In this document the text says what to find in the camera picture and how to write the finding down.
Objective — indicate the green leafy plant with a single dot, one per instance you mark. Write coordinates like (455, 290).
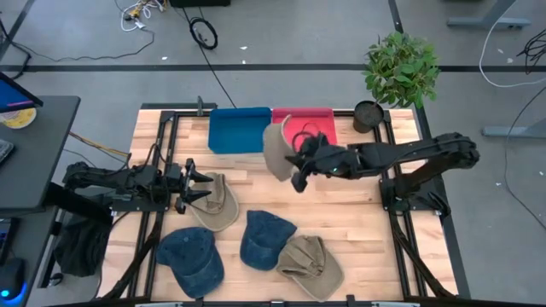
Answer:
(401, 70)

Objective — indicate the grey desk leg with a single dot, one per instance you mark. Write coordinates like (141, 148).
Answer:
(490, 22)
(512, 131)

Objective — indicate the blue denim baseball cap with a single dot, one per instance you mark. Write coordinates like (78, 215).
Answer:
(192, 260)
(262, 243)

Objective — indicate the black computer mouse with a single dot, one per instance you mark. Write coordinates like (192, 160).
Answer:
(10, 276)

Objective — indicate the blue plastic bin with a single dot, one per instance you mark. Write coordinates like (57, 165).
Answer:
(236, 130)

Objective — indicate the black keyboard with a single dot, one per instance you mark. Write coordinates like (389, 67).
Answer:
(4, 151)

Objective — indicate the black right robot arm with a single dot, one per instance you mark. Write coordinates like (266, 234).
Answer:
(426, 149)

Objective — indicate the red plastic bin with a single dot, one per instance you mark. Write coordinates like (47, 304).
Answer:
(315, 117)

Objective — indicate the yellow round disc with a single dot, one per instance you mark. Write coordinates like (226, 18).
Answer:
(21, 119)

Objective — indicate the khaki baseball cap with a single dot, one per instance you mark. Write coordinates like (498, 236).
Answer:
(276, 149)
(217, 209)
(309, 264)

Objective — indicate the black box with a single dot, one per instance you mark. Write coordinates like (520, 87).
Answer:
(200, 2)

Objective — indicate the computer monitor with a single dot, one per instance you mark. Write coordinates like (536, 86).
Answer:
(13, 96)

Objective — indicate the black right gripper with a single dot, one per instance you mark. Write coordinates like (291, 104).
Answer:
(337, 162)

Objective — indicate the black aluminium table frame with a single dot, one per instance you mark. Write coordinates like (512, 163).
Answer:
(170, 132)

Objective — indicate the black desk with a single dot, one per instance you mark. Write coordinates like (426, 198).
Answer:
(38, 162)

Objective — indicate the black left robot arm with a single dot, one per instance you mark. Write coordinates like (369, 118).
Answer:
(106, 179)

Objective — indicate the black bag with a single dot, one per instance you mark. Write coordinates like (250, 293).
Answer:
(81, 247)

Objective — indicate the black plant pot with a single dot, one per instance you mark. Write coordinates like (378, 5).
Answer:
(367, 117)

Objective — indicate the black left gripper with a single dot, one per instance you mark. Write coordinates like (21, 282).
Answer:
(175, 183)

